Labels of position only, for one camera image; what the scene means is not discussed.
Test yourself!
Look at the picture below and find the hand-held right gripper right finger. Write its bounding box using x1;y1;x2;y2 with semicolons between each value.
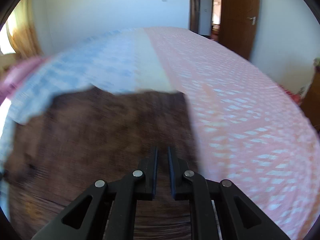
167;146;291;240

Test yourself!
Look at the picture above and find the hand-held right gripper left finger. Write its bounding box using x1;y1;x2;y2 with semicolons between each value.
32;145;159;240

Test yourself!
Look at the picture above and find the brown knit sweater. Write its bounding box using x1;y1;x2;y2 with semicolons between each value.
4;89;201;240

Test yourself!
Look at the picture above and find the pink and blue patterned bedsheet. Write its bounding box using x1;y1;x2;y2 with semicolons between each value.
0;26;320;240

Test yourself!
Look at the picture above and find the brown wooden furniture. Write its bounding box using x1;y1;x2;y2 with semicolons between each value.
299;57;320;132

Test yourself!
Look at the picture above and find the brown wooden door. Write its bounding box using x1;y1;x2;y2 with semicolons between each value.
219;0;261;61

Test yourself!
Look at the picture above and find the pink folded quilt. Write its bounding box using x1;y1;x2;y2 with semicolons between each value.
0;56;50;103

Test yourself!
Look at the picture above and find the yellow patterned curtain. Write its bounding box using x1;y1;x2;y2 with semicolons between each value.
5;0;42;57

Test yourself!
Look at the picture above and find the dark wooden door frame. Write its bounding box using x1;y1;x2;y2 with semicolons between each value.
189;0;202;34

